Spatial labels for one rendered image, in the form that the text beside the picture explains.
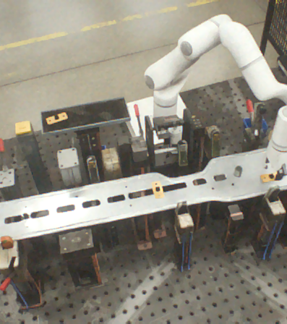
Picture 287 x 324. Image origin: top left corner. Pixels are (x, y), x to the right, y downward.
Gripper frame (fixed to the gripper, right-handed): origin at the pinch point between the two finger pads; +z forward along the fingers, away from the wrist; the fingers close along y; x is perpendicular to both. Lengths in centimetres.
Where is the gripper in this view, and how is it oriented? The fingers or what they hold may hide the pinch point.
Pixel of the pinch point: (273, 169)
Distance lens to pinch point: 184.4
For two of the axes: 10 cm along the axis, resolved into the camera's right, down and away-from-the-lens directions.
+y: 2.2, 7.5, -6.3
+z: 0.4, 6.4, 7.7
